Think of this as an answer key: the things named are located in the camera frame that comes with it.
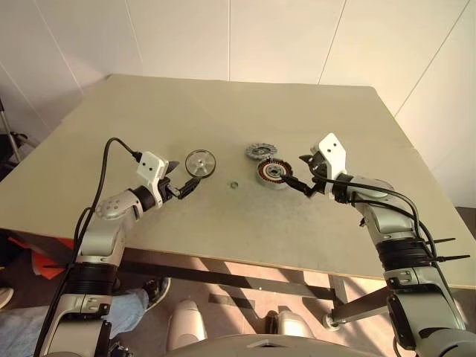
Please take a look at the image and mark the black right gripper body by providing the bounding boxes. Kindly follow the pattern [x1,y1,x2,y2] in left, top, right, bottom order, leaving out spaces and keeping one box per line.
[307,150,331,194]

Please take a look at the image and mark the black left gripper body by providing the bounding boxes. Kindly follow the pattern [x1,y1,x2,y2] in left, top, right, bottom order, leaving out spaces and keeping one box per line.
[163,177,184,202]

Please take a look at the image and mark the silver rotor cap black rim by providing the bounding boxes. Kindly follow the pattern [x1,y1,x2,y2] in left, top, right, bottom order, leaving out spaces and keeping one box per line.
[184,148,216,180]

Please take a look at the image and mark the motor stator copper windings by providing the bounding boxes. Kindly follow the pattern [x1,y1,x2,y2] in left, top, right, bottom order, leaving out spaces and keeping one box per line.
[254,158,295,190]

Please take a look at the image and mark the grey toothed gear ring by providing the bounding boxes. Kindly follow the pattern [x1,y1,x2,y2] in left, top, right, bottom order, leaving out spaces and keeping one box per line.
[245,142,279,161]

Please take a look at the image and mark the dark sneaker white sole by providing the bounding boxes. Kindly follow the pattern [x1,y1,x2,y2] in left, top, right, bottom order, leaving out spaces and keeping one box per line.
[143,277,172,312]

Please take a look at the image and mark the grey table leg with caster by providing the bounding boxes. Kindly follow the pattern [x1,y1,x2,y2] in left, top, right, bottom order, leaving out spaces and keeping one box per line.
[323,274,391,332]

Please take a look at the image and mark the white robot left leg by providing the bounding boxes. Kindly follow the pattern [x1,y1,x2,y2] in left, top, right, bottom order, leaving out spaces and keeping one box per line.
[166,299,208,350]

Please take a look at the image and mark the white robot leg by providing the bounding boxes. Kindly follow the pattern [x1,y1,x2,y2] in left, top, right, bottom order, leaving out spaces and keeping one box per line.
[277,308,317,339]
[166,299,208,350]

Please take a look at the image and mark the orange object under table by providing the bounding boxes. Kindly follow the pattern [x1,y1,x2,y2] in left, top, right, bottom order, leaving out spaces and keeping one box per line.
[9,237,75,280]

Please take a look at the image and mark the white robot right leg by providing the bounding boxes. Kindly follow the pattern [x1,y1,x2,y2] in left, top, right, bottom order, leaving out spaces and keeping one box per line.
[277,308,317,339]

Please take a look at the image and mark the black folding cart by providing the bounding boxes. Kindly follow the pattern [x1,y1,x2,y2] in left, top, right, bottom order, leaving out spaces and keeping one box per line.
[0,98,38,172]

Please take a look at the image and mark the grey robot torso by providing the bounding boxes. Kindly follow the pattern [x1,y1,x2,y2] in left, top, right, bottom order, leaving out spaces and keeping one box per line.
[163,332,399,357]

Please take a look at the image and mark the white shoe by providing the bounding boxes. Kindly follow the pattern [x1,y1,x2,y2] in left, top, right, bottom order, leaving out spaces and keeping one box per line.
[0,286,15,309]

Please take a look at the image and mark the person's leg in jeans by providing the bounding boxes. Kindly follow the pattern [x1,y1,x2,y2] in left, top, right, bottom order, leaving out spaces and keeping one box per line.
[0,288,149,357]

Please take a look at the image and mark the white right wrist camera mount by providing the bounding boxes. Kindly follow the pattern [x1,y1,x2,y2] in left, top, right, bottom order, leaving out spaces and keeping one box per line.
[310,132,349,197]

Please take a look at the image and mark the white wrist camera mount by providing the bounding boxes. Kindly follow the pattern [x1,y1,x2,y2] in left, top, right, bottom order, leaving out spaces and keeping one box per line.
[135,151,169,208]
[310,132,349,197]

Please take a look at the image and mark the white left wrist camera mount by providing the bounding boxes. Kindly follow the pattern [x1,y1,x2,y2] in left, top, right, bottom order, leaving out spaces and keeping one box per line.
[135,151,169,208]

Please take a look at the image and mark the dark metal table frame bar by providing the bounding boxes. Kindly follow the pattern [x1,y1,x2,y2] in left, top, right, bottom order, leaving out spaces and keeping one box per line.
[118,248,338,300]

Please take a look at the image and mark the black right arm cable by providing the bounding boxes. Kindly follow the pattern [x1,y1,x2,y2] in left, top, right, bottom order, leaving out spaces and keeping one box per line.
[314,176,469,328]

